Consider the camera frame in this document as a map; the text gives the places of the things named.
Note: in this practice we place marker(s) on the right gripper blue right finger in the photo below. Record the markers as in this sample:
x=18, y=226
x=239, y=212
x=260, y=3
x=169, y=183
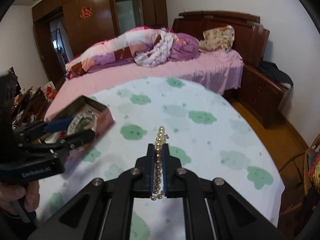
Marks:
x=165, y=154

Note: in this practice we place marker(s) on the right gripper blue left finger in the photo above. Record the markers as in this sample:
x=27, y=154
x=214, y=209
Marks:
x=150, y=163

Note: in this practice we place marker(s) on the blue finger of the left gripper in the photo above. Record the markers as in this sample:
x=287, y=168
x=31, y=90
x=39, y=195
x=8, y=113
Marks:
x=58, y=125
x=79, y=139

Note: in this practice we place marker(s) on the person's left hand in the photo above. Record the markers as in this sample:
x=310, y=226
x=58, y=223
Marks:
x=10, y=193

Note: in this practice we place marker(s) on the cluttered side table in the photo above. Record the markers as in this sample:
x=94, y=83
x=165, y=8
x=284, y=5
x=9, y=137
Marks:
x=30, y=105

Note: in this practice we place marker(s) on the pink metal tin box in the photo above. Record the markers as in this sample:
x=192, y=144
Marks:
x=87, y=113

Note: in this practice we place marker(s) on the green cloud tablecloth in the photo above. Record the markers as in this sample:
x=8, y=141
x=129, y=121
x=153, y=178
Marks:
x=171, y=160

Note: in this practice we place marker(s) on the patchwork pink quilt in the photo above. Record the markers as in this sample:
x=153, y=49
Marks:
x=114, y=52

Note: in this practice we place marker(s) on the white floral cloth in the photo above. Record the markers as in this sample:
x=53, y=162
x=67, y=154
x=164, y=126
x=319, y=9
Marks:
x=160, y=51

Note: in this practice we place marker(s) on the wooden nightstand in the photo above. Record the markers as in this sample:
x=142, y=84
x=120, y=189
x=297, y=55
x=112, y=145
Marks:
x=261, y=96

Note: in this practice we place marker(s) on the purple folded blanket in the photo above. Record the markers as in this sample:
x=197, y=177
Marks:
x=184, y=48

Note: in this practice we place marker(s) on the brown wooden wardrobe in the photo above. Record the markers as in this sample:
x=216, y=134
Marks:
x=86, y=23

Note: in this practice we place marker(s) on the wooden chair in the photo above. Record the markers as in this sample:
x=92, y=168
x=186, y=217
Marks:
x=296, y=179

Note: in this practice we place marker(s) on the floral pillow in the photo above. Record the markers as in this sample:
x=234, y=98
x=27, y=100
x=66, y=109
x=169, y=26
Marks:
x=220, y=38

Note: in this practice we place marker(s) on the black clothes on nightstand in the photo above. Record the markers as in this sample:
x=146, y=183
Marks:
x=272, y=71

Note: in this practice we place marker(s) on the colourful cushion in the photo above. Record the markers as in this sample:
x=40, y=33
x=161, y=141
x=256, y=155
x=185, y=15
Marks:
x=314, y=169

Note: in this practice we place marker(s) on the dark wooden headboard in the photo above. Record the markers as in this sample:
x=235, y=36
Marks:
x=250, y=36

